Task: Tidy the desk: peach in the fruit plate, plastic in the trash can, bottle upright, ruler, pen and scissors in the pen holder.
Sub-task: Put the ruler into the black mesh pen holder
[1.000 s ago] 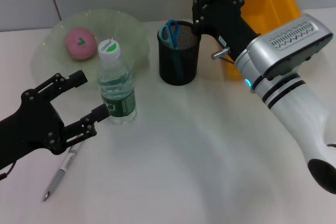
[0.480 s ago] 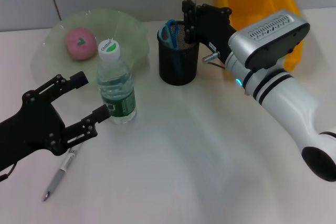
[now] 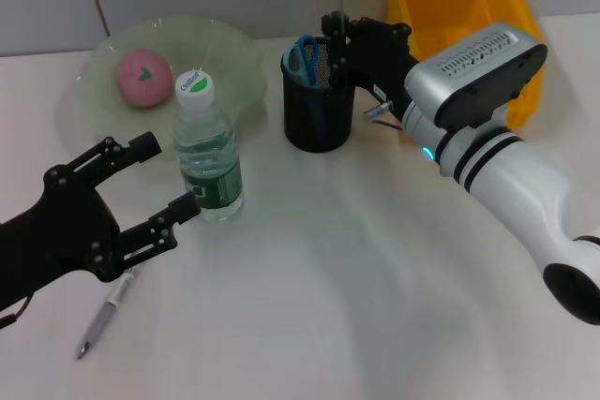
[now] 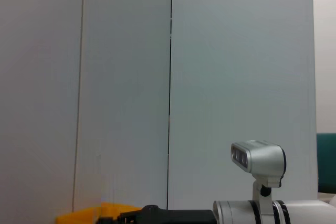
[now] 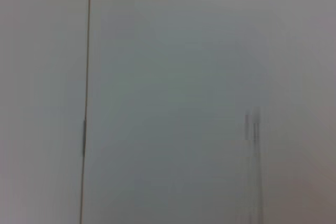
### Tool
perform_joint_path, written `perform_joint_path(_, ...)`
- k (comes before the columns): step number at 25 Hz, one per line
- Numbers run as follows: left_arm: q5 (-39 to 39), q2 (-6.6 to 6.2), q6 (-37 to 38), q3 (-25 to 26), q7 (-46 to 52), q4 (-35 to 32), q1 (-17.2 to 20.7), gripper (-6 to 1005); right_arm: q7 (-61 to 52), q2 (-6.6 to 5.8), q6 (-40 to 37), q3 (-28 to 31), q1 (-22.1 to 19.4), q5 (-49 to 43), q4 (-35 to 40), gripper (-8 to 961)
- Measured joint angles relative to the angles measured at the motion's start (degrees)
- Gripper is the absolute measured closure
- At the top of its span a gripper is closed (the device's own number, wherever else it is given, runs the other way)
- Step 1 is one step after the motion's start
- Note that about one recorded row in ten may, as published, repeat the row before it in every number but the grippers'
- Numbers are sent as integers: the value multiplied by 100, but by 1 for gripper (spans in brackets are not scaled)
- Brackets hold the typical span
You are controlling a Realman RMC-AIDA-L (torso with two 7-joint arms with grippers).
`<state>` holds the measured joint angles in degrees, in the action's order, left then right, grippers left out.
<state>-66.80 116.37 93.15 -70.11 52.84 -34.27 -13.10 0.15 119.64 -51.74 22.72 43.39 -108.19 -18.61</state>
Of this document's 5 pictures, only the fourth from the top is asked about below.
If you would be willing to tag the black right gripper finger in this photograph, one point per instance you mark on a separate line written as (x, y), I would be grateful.
(107, 221)

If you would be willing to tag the teal partition panel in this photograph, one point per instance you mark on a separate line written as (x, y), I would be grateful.
(326, 163)

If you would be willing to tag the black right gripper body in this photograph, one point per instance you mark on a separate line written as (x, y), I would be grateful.
(178, 217)

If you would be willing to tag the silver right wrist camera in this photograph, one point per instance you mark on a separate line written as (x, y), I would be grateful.
(265, 161)

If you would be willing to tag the yellow plastic bin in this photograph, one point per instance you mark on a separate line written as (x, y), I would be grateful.
(78, 216)

